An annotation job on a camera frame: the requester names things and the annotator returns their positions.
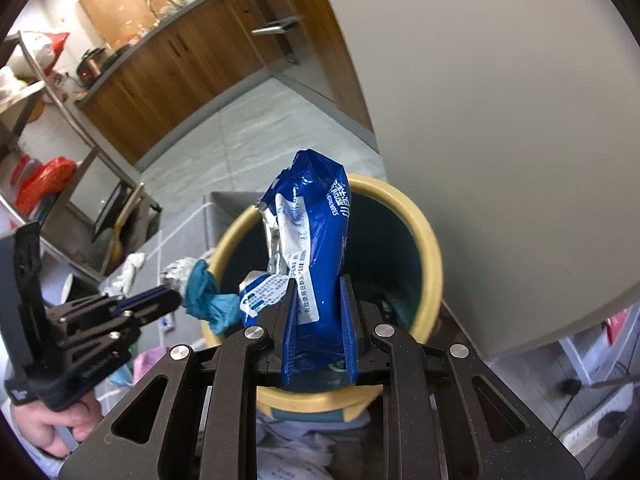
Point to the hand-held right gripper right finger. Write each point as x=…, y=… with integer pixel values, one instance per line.
x=348, y=332

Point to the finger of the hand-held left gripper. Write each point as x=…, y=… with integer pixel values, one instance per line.
x=160, y=302
x=135, y=297

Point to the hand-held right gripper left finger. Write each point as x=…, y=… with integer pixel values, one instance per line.
x=289, y=332

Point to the teal foil wrapper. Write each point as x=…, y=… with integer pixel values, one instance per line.
x=205, y=285

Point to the yellow-rimmed teal trash bin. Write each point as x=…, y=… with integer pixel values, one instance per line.
x=426, y=260

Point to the blue snack bag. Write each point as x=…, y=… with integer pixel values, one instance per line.
x=310, y=220

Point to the person's left hand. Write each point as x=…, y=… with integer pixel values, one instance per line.
x=45, y=425

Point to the white crumpled tissue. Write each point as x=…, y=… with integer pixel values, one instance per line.
x=130, y=270

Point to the white bowl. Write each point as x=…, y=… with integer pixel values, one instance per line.
x=68, y=287

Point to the grey plaid blanket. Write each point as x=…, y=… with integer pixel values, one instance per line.
x=175, y=240

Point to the pink plastic bag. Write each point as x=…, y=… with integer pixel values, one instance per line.
x=147, y=367

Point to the wooden cutting board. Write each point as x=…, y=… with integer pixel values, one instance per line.
x=122, y=230

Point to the black tray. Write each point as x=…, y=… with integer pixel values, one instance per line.
x=111, y=210

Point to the white printed cloth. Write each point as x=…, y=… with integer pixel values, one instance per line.
x=295, y=450

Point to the red plastic bag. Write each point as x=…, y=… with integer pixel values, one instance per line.
x=45, y=180

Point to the metal shelf rack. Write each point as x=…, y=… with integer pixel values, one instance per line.
x=60, y=105

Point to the wooden kitchen cabinets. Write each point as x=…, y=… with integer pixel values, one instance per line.
x=160, y=70

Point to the black power plug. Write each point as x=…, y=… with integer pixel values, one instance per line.
x=610, y=425
x=571, y=387

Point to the dark rice cooker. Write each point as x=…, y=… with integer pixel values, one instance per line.
x=90, y=67

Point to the white power strip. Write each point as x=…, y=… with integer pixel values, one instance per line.
x=590, y=430

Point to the red and white bag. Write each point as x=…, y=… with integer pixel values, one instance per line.
x=50, y=45

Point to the red packet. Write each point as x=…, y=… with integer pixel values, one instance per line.
x=616, y=327

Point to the steel kitchen faucet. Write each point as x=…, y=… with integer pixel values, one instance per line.
x=162, y=2

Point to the built-in steel oven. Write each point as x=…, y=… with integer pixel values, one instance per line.
x=275, y=25

